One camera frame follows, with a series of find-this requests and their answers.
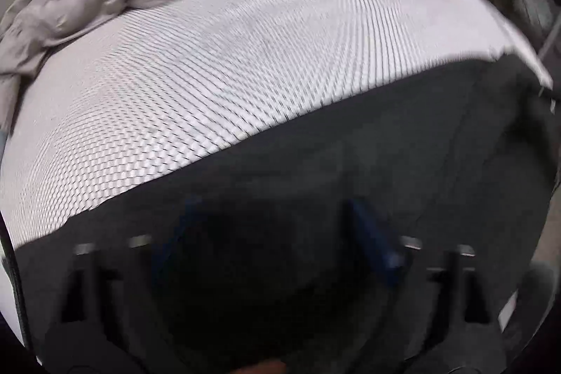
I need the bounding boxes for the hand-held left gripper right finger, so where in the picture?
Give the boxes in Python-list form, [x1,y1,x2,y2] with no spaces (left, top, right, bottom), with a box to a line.
[348,199,492,340]

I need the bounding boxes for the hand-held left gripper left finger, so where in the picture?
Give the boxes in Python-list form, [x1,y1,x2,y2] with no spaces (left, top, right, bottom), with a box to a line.
[61,199,200,340]

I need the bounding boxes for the white honeycomb mesh bed mat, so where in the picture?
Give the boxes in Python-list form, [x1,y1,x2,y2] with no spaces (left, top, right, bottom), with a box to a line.
[0,0,553,252]

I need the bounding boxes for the black pants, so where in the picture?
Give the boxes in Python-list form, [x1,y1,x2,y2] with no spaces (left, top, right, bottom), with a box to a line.
[18,50,557,374]

